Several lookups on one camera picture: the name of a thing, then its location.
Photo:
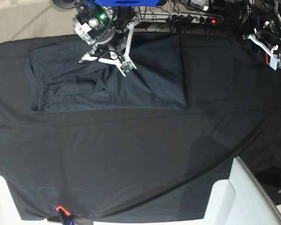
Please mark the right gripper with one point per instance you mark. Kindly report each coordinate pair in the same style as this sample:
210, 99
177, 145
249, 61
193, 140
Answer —
110, 50

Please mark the dark grey long-sleeve T-shirt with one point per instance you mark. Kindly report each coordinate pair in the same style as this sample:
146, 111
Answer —
59, 83

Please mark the orange blue clamp bottom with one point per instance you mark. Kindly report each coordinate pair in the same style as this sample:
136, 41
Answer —
65, 216

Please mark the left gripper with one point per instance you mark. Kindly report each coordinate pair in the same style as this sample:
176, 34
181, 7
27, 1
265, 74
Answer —
268, 38

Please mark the black stand post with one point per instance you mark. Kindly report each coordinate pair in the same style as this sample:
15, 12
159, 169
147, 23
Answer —
123, 16

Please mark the white power strip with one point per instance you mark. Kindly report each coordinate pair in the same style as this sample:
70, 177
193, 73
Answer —
189, 18

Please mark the blue clamp handle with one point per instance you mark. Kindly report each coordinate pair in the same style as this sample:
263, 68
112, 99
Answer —
256, 21

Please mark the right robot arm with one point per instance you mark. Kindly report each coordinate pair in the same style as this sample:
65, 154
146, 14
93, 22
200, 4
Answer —
92, 21

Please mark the black table cloth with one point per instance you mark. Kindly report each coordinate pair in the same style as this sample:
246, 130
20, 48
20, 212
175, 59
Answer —
142, 165

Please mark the orange black clamp right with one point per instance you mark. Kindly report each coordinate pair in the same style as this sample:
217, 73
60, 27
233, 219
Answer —
267, 59

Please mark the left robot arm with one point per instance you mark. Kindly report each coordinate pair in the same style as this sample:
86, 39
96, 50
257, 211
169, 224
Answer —
265, 18

